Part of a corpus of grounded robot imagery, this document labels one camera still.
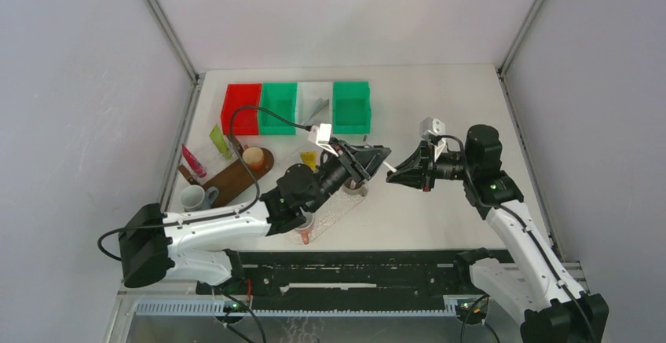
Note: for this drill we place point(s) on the white translucent bin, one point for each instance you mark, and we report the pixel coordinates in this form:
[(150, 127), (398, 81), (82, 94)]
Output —
[(306, 94)]

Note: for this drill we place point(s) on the circuit board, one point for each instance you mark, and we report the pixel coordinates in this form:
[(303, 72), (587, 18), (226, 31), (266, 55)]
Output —
[(234, 307), (472, 312)]

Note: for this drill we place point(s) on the black front rail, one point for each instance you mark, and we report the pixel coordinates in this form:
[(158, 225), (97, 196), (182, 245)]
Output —
[(347, 281)]

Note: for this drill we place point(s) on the grey ceramic mug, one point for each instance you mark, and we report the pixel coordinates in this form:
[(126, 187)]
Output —
[(355, 189)]

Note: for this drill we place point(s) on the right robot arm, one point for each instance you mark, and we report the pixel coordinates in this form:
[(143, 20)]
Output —
[(545, 300)]

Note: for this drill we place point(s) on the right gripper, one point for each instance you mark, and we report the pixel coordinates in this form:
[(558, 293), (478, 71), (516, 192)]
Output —
[(417, 169)]

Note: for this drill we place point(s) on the green yellow toothpaste tube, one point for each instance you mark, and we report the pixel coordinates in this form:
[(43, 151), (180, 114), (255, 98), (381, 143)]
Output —
[(218, 140)]

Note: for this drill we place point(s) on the left circuit board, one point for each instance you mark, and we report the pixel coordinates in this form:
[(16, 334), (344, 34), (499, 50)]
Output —
[(234, 307)]

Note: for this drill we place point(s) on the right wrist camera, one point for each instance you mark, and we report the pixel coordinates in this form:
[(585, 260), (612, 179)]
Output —
[(433, 130)]

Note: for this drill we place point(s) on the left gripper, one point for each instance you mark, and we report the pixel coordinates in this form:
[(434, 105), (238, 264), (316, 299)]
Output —
[(372, 156)]

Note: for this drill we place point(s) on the clear holder with wooden ends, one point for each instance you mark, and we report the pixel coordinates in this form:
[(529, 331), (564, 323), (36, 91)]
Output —
[(212, 160)]

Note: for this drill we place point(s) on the beige cup orange handle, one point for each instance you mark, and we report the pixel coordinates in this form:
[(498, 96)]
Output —
[(254, 157)]

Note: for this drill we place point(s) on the clear textured oval tray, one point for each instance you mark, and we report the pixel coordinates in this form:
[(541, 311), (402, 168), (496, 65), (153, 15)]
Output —
[(338, 206)]

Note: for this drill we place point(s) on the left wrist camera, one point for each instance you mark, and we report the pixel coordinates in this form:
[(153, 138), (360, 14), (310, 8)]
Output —
[(320, 135)]

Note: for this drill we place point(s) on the red toothpaste tube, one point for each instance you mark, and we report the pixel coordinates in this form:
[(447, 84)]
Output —
[(193, 162)]

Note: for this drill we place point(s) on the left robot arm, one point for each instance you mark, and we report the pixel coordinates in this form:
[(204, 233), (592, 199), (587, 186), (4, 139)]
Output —
[(155, 245)]

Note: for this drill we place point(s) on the white blue mug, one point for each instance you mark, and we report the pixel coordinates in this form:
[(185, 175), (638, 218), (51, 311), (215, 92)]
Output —
[(196, 198)]

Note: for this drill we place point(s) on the green bin with cups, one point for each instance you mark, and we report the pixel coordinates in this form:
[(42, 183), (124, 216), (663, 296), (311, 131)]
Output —
[(280, 98)]

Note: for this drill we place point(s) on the right circuit board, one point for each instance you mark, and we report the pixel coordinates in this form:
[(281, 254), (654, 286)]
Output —
[(472, 312)]

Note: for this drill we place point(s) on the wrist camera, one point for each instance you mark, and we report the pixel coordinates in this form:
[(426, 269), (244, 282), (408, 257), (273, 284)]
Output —
[(320, 135), (433, 130)]

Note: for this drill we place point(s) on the green bin with toothpaste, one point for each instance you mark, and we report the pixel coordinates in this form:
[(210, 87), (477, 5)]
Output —
[(351, 107)]

